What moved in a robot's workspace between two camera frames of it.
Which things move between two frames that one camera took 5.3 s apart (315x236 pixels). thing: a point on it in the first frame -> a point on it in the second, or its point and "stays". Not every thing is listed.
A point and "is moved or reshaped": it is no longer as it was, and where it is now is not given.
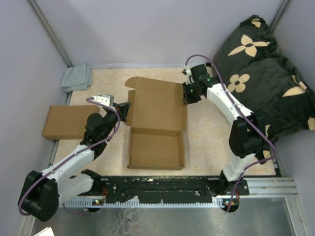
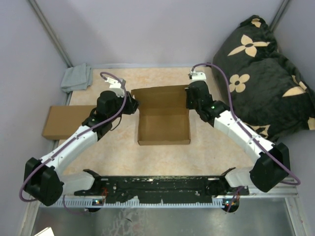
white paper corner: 47,231 stays
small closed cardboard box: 68,122 stays
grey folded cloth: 77,77 stays
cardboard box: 156,116 is moved or reshaped
